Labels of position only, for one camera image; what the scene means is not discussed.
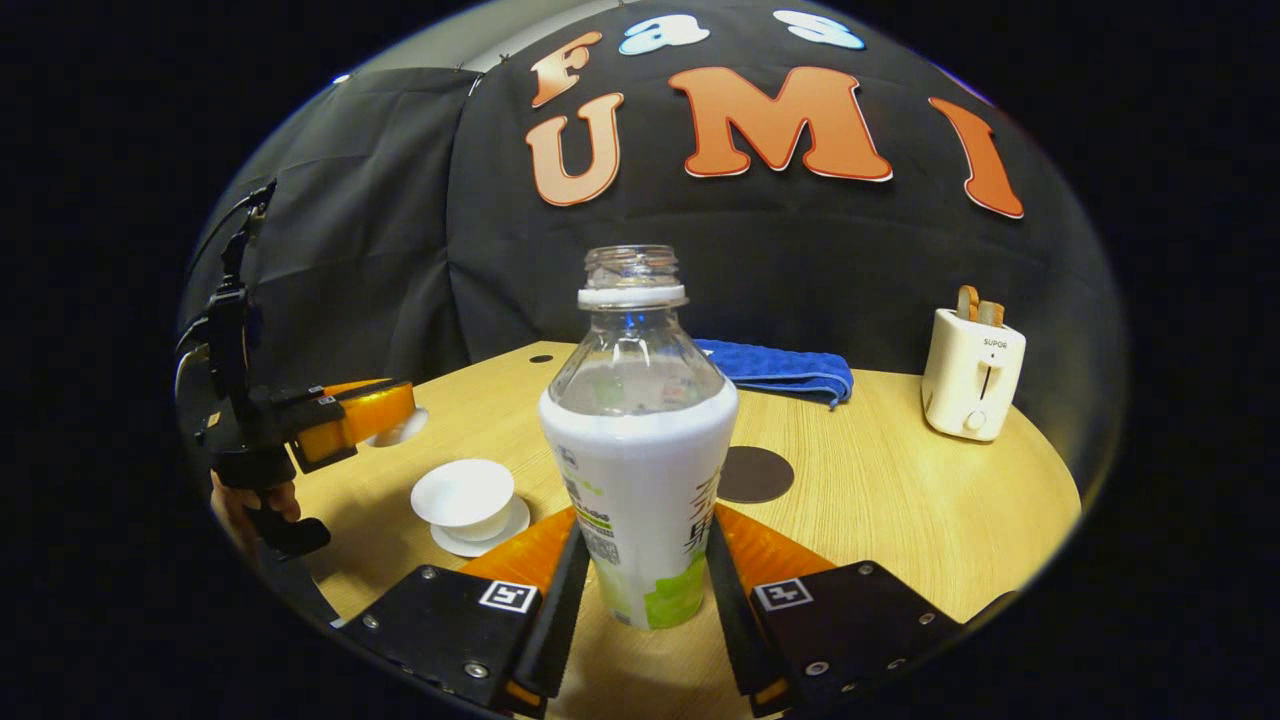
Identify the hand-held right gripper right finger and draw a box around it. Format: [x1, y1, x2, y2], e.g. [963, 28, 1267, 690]
[703, 505, 1016, 717]

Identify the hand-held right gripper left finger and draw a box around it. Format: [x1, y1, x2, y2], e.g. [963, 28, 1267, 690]
[335, 505, 593, 717]

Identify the white teacup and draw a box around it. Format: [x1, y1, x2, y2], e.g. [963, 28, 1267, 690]
[411, 459, 516, 543]

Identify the dark round coaster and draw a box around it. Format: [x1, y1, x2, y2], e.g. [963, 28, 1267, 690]
[717, 446, 796, 505]

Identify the clear water bottle white label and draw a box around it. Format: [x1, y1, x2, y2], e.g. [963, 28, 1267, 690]
[538, 245, 741, 631]

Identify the white saucer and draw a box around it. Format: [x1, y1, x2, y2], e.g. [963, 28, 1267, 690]
[430, 495, 532, 559]

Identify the blue towel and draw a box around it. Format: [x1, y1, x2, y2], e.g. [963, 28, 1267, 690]
[693, 338, 855, 409]

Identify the cream toaster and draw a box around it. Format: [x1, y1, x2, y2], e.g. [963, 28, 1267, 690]
[921, 307, 1028, 443]

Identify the black backdrop cloth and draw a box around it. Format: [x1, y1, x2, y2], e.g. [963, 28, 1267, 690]
[180, 0, 1131, 481]

